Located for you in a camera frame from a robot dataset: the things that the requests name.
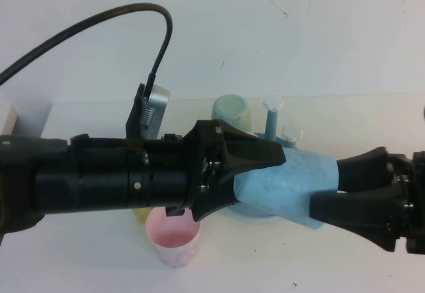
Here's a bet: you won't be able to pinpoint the pink plastic cup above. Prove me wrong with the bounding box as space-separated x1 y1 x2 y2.
145 206 203 270

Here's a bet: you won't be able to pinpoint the yellow plastic cup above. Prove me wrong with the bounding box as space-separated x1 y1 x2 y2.
131 206 155 225

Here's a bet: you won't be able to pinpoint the white adjacent table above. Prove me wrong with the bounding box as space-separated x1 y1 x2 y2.
0 104 19 136

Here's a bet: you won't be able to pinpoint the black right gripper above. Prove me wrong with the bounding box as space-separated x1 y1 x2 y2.
308 146 425 254

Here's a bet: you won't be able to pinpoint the green plastic cup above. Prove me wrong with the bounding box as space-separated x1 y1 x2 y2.
211 94 255 136

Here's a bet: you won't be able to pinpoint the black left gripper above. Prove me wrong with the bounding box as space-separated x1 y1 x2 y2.
161 118 288 223

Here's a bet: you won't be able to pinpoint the blue cup stand white caps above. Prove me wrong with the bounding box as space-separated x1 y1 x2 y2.
228 96 305 220

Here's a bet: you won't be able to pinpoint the blue plastic cup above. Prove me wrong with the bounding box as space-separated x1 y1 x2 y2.
232 148 340 231

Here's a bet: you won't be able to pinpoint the black camera cable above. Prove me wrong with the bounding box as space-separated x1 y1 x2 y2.
0 3 174 103

